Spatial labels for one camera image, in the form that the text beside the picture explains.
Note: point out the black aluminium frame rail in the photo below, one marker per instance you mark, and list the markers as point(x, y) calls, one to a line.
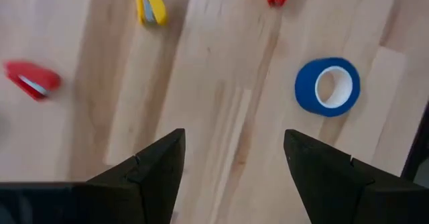
point(419, 143)

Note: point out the yellow mini stapler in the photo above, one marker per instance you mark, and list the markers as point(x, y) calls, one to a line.
point(157, 9)

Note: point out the dark blue tape roll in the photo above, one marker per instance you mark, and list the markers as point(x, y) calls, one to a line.
point(305, 90)

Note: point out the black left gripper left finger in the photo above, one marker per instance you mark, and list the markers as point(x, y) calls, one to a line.
point(67, 204)

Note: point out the red mini stapler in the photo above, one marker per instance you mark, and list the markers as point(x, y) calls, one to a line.
point(33, 73)

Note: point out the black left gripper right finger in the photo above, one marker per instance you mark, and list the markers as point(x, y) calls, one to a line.
point(335, 197)

